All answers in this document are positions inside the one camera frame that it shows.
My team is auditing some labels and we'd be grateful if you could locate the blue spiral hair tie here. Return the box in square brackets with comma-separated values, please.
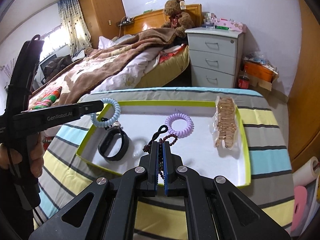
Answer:
[89, 97, 122, 129]

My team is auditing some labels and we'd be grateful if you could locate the dark red bead bracelet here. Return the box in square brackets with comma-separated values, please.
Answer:
[142, 125, 179, 181]

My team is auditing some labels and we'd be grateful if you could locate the black wristband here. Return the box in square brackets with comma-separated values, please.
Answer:
[98, 126, 130, 161]

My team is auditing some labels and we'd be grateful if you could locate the purple spiral hair tie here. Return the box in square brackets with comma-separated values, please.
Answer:
[164, 113, 194, 139]

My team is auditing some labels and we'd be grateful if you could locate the lime green tray box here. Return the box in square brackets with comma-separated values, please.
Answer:
[75, 100, 252, 189]

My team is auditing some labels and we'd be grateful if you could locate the large rose gold hair claw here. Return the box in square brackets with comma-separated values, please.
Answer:
[212, 96, 238, 150]

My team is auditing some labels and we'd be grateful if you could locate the person's left hand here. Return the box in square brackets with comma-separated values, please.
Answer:
[0, 132, 45, 178]

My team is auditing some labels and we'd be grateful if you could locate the red green pillow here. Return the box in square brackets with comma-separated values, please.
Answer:
[32, 86, 62, 110]

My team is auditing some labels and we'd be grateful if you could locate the brown fleece blanket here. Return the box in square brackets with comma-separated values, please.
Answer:
[28, 28, 176, 110]

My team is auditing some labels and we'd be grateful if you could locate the black chair by window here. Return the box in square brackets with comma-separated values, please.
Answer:
[40, 54, 73, 85]

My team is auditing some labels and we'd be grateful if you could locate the dotted window curtain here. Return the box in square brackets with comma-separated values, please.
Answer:
[57, 0, 92, 56]

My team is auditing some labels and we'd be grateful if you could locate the tall wooden wardrobe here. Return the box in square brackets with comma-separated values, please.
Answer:
[79, 0, 125, 49]

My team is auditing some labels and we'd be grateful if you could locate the wooden headboard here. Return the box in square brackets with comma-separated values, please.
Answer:
[122, 4, 203, 35]

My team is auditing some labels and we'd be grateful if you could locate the pink round stool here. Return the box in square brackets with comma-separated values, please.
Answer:
[291, 186, 308, 231]

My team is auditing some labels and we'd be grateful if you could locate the brown teddy bear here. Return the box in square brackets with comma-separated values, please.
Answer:
[161, 0, 195, 38]

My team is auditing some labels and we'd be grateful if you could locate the white paper roll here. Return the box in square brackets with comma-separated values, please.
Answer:
[293, 157, 319, 187]

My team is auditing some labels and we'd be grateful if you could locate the white bedside drawer cabinet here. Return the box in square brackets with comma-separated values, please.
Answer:
[185, 27, 244, 88]

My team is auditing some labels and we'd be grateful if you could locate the orange storage box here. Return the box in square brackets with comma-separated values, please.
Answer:
[242, 51, 279, 91]

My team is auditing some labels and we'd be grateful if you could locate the wooden closet door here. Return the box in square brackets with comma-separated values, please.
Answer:
[287, 0, 319, 170]

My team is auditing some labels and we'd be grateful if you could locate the pink floral box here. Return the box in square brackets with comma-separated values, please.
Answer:
[216, 18, 247, 33]

